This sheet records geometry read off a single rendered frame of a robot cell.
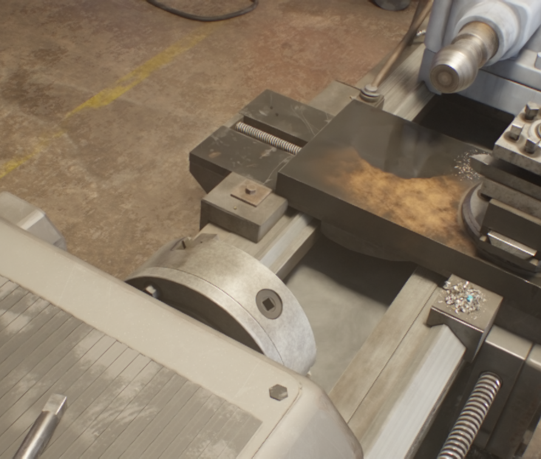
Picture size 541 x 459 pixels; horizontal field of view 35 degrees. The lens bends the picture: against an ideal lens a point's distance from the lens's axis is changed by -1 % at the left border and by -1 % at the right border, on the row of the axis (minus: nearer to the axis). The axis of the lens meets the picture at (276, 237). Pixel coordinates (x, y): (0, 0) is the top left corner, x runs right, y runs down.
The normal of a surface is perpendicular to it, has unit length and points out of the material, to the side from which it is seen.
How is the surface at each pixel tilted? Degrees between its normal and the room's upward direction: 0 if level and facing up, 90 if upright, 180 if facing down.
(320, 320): 5
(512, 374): 90
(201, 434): 0
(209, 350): 0
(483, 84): 90
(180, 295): 90
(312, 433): 45
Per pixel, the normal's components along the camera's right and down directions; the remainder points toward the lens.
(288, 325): 0.71, -0.18
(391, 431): 0.58, -0.36
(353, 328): -0.08, -0.68
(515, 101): -0.50, 0.54
